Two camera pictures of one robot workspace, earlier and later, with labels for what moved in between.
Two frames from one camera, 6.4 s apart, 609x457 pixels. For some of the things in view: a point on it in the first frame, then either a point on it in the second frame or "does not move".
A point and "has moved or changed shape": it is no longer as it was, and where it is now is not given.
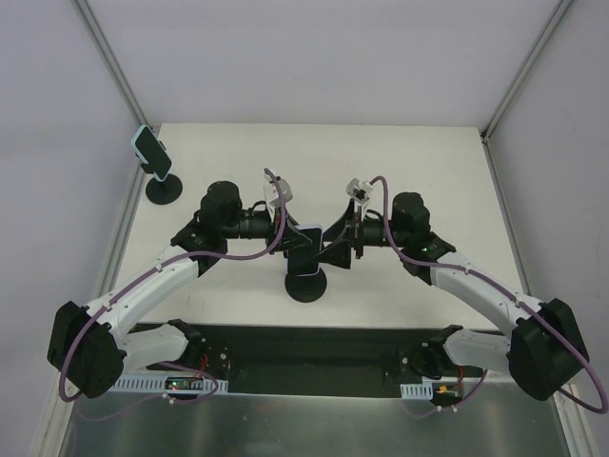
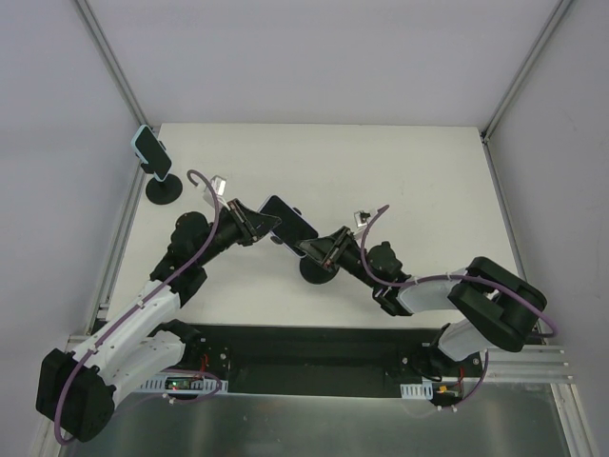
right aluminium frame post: (535, 52) does not move
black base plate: (319, 361) does not move
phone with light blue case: (152, 151) does not move
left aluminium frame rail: (123, 231) does not move
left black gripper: (277, 233) to (243, 223)
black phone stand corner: (305, 288) to (311, 270)
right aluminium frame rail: (507, 215) does not move
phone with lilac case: (301, 260) has moved or changed shape
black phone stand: (162, 192) does not move
